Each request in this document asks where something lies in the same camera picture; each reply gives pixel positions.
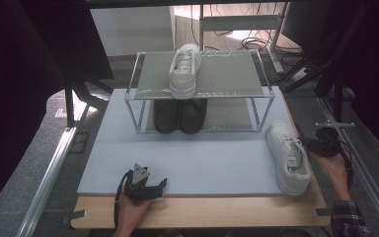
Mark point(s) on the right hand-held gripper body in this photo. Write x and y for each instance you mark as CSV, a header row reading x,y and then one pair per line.
x,y
325,143

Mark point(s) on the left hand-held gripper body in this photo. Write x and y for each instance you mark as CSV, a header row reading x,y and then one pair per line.
x,y
141,191

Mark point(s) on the white sneaker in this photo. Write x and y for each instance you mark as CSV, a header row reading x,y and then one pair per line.
x,y
183,75
291,161

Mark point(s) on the black slipper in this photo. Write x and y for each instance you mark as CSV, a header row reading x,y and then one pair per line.
x,y
166,115
193,115

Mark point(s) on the metal mesh shoe rack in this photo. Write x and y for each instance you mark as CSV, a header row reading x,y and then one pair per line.
x,y
230,75

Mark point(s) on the person's left hand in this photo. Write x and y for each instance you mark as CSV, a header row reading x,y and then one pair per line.
x,y
130,214

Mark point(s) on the person's right hand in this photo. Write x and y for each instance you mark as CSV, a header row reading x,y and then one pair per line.
x,y
335,174

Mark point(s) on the black tripod stand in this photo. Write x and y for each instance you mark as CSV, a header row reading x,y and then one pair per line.
x,y
337,95

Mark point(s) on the light blue mat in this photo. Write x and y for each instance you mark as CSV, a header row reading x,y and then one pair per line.
x,y
210,164

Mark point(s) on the black tape piece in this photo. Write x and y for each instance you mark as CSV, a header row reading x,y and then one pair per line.
x,y
75,215
322,212

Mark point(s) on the white cabinet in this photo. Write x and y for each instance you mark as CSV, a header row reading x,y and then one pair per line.
x,y
131,31

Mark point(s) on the aluminium floor rail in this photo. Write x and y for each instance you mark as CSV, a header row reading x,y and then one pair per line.
x,y
46,184
368,184

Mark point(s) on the white metal desk frame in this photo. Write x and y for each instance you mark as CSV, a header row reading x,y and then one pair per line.
x,y
240,23

